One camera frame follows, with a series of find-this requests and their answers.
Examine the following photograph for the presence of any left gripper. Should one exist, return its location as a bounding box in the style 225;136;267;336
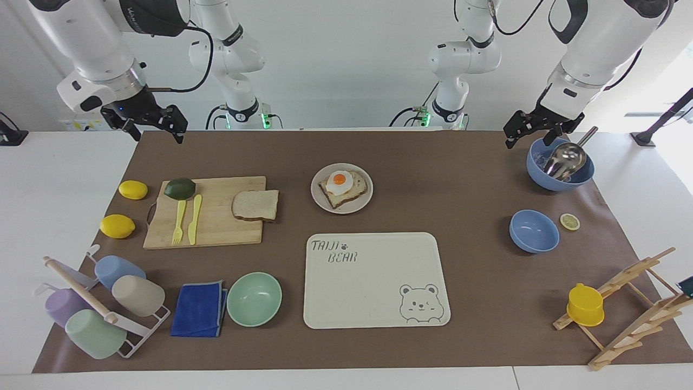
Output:
503;102;586;150

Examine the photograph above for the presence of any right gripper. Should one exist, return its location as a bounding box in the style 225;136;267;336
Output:
100;86;189;145

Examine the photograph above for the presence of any round grey plate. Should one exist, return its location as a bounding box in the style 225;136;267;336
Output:
310;162;374;215

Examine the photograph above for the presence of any metal scoop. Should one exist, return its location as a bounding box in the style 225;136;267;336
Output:
542;126;599;181

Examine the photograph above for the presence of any large blue bowl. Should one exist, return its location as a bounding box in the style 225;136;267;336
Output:
526;136;596;192

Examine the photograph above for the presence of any yellow lemon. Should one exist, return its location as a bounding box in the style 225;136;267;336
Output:
119;180;149;200
99;214;136;239

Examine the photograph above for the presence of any white power strip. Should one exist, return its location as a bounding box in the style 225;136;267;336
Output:
58;116;112;132

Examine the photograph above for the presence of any green avocado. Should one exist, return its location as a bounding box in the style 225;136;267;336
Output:
164;177;197;201

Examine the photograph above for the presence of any yellow plastic fork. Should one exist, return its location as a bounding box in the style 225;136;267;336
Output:
171;199;187;246

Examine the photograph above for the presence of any small blue bowl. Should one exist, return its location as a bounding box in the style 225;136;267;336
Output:
508;209;560;255

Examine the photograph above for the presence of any yellow plastic knife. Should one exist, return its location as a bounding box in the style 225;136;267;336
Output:
187;194;203;246

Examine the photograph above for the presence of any black stand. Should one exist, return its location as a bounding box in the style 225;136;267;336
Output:
630;87;693;147
0;110;29;147

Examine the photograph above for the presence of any wooden cutting board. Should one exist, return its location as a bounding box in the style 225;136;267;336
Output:
142;175;267;251

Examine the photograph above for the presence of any plain bread slice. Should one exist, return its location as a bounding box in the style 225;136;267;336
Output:
231;189;280;223

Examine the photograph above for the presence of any light blue cup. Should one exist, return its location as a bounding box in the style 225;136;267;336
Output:
94;255;147;292

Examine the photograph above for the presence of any beige cup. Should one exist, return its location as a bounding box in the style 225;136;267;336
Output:
111;275;166;318

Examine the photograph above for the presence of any yellow cup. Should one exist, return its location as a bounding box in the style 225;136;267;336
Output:
566;282;605;328

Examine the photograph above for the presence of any toasted bread slice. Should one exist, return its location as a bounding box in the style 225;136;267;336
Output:
318;170;369;210

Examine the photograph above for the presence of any blue folded cloth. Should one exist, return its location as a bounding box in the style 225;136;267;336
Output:
170;279;229;339

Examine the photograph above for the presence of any fried egg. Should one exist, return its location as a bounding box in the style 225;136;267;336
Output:
325;170;355;197

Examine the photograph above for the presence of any purple cup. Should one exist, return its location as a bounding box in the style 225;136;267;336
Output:
44;288;93;329

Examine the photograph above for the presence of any mint green bowl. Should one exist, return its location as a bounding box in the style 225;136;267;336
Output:
226;271;283;328

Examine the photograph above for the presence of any mint green cup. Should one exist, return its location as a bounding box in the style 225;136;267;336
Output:
64;308;128;360

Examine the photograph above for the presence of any wooden drying rack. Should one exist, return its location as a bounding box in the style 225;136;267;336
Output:
552;247;693;372

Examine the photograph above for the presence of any cream tray with bear print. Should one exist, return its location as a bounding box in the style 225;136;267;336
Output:
303;231;452;330

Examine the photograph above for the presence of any black cable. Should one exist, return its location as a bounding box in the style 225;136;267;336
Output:
204;104;229;131
602;48;644;92
147;22;215;94
388;81;440;128
486;0;545;37

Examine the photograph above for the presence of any white wire cup rack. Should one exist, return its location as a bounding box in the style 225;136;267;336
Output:
31;244;172;360

